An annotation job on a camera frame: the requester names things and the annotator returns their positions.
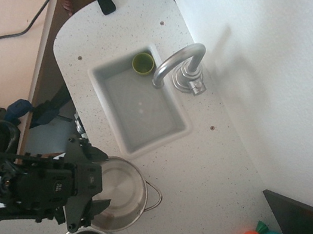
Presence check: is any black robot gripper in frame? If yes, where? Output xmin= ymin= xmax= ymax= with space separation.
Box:
xmin=0 ymin=135 xmax=111 ymax=233

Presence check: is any silver toy faucet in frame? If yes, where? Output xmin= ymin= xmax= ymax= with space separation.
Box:
xmin=152 ymin=43 xmax=206 ymax=96

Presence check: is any green plastic cup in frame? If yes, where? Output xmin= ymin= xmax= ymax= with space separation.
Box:
xmin=131 ymin=53 xmax=155 ymax=76

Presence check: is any grey toy sink basin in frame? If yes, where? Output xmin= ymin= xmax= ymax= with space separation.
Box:
xmin=88 ymin=44 xmax=192 ymax=159

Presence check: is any blue clamp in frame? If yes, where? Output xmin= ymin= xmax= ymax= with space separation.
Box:
xmin=4 ymin=99 xmax=33 ymax=122

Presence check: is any stainless steel pot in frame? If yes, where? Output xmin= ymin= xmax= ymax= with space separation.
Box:
xmin=91 ymin=156 xmax=163 ymax=232

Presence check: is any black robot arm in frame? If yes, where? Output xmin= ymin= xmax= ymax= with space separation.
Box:
xmin=0 ymin=107 xmax=111 ymax=232

